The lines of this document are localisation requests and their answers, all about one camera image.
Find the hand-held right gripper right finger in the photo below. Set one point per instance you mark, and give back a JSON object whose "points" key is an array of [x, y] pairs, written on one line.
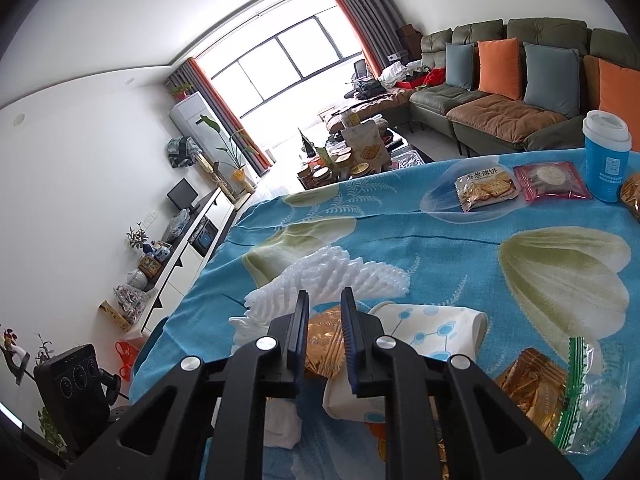
{"points": [[350, 345]]}

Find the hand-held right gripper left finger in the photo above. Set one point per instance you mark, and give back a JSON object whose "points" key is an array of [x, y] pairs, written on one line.
{"points": [[303, 340]]}

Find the gold foil wrapper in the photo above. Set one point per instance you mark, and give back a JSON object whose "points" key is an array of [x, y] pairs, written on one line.
{"points": [[530, 395], [325, 345]]}

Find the white foam fruit net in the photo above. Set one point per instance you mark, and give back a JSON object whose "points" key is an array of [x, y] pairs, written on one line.
{"points": [[320, 272]]}

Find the curved orange peel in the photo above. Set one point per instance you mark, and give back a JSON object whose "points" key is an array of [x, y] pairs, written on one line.
{"points": [[375, 435]]}

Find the red plastic bag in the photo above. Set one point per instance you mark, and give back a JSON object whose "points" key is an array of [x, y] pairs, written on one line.
{"points": [[127, 357]]}

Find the decorative figurine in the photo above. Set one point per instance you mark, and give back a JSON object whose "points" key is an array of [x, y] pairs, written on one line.
{"points": [[12, 352]]}

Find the white paper cup blue print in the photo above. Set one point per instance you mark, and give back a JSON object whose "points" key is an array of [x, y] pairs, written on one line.
{"points": [[430, 330]]}

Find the white tissue paper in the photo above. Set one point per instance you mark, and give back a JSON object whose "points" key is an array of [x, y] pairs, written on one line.
{"points": [[282, 425]]}

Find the yellow box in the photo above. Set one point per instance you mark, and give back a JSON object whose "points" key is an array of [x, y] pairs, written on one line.
{"points": [[114, 315]]}

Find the plastic-wrapped ship model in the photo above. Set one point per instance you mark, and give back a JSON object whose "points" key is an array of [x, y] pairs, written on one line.
{"points": [[131, 302]]}

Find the white ceramic jar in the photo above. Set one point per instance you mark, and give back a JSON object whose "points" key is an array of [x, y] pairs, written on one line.
{"points": [[137, 279]]}

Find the black built-in appliance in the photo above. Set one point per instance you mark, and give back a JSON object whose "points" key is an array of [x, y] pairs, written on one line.
{"points": [[205, 237]]}

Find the white black tv cabinet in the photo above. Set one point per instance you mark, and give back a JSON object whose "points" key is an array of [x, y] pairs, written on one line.
{"points": [[185, 260]]}

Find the blue towel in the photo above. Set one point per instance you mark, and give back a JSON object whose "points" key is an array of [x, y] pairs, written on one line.
{"points": [[450, 240]]}

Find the blue white porcelain jar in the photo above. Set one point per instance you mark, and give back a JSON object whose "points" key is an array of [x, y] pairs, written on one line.
{"points": [[159, 251]]}

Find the plastic-covered item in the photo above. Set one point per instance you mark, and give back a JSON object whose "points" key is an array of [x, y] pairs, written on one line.
{"points": [[177, 225]]}

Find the small potted plant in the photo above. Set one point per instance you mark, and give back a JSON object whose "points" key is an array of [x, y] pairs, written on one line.
{"points": [[137, 237]]}

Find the cluster of glass jars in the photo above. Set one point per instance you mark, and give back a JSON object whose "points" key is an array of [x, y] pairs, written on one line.
{"points": [[325, 167]]}

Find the black monitor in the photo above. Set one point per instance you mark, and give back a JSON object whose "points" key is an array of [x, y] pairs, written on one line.
{"points": [[181, 192]]}

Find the black coffee table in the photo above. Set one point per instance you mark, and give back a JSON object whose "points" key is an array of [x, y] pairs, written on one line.
{"points": [[410, 157]]}

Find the large leafy potted plant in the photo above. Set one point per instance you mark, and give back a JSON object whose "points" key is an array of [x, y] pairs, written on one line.
{"points": [[235, 152]]}

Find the kraft snack bag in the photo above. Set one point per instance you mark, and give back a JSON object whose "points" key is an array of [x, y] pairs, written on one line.
{"points": [[367, 145]]}

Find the clear cracker packet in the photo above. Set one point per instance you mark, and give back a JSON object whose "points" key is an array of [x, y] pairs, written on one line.
{"points": [[485, 189]]}

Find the plastic-covered fan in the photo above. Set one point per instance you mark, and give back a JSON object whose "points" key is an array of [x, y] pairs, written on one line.
{"points": [[181, 151]]}

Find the grey orange curtain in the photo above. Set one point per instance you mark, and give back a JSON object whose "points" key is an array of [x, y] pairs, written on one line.
{"points": [[235, 120], [360, 15]]}

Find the white standing air conditioner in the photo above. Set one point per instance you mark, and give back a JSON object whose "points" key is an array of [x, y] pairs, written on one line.
{"points": [[192, 115]]}

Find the clear zip bag green stripe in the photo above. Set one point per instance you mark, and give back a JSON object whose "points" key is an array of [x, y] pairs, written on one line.
{"points": [[595, 400]]}

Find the pink cookie packet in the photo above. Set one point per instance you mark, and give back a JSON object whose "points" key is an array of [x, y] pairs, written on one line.
{"points": [[550, 180]]}

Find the grey sofa with cushions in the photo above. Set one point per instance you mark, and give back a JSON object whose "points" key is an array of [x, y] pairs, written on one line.
{"points": [[435, 95]]}

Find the black office chair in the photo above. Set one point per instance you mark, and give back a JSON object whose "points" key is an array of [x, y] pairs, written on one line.
{"points": [[359, 69]]}

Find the brown seat cover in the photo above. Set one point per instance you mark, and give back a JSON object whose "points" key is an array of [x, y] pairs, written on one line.
{"points": [[505, 115]]}

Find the white plastic bags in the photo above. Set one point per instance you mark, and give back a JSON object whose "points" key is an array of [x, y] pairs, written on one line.
{"points": [[400, 71]]}

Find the red clothes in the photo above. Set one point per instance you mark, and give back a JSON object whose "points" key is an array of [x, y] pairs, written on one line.
{"points": [[435, 77]]}

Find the window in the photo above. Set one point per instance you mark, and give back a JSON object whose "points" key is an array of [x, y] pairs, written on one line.
{"points": [[290, 50]]}

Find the small blue cushion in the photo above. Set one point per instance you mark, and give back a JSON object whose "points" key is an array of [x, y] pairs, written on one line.
{"points": [[459, 65]]}

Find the brown cabinet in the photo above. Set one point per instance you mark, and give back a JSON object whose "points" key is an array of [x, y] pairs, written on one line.
{"points": [[409, 40]]}

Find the blue cup white lid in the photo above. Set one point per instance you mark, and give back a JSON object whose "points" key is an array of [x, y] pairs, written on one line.
{"points": [[606, 165]]}

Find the orange cushion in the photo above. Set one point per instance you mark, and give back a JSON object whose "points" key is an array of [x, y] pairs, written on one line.
{"points": [[620, 90], [499, 67]]}

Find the golden packet at right edge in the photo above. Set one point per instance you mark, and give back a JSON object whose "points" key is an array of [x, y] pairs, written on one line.
{"points": [[632, 195]]}

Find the large blue cushion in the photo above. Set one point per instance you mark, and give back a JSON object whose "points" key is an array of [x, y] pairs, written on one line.
{"points": [[550, 77]]}

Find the picture frame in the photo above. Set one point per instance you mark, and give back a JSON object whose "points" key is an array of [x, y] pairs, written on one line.
{"points": [[149, 265]]}

